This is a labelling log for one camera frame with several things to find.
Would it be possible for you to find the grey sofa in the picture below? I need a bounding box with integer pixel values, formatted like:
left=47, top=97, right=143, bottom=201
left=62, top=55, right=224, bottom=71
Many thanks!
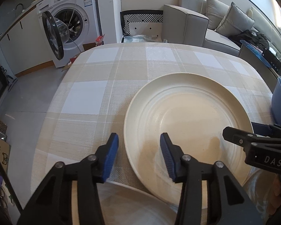
left=161, top=0, right=240, bottom=56

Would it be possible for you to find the person right hand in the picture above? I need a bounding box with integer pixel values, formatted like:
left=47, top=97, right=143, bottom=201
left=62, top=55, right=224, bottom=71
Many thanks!
left=268, top=174, right=281, bottom=215

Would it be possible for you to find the cream plate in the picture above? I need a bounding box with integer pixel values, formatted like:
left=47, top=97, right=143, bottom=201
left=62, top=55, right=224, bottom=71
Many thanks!
left=71, top=181, right=176, bottom=224
left=124, top=73, right=252, bottom=206

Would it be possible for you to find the cream plate back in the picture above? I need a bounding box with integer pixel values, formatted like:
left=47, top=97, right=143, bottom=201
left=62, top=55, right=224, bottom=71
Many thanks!
left=124, top=73, right=252, bottom=206

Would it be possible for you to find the black storage box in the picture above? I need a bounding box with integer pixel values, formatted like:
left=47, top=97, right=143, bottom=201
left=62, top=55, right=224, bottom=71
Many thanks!
left=262, top=48, right=281, bottom=76

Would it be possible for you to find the white washing machine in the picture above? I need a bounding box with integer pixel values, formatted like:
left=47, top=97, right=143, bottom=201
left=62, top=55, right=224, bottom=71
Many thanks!
left=36, top=0, right=102, bottom=68

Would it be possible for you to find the black jacket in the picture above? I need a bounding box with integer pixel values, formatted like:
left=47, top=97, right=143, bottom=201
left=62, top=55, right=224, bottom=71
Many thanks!
left=228, top=29, right=270, bottom=51

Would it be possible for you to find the cardboard box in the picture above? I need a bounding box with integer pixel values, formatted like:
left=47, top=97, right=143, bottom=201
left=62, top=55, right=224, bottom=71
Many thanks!
left=0, top=138, right=11, bottom=173

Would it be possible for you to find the grey cushion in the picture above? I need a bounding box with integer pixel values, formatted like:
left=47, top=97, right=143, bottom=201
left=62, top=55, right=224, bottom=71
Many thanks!
left=215, top=2, right=255, bottom=37
left=206, top=0, right=229, bottom=30

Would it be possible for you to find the grey cushion left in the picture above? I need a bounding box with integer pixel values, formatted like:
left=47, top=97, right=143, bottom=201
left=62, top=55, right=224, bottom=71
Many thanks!
left=206, top=0, right=229, bottom=30

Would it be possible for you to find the grey drawer cabinet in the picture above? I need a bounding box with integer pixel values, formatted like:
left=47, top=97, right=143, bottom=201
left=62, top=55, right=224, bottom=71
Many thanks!
left=238, top=44, right=281, bottom=92

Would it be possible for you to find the cream plate front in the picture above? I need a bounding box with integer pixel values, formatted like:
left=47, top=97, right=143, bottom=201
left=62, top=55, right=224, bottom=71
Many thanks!
left=71, top=181, right=176, bottom=224

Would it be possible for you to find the beige checked tablecloth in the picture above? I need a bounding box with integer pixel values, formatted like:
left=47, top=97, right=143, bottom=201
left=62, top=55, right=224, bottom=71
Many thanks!
left=31, top=43, right=273, bottom=191

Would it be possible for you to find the black patterned chair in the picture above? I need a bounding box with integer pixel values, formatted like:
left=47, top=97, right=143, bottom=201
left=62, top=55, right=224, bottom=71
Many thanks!
left=120, top=10, right=163, bottom=43

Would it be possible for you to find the grey cushion right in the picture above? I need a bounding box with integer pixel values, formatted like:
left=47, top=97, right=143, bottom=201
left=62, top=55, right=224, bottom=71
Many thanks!
left=215, top=2, right=255, bottom=37

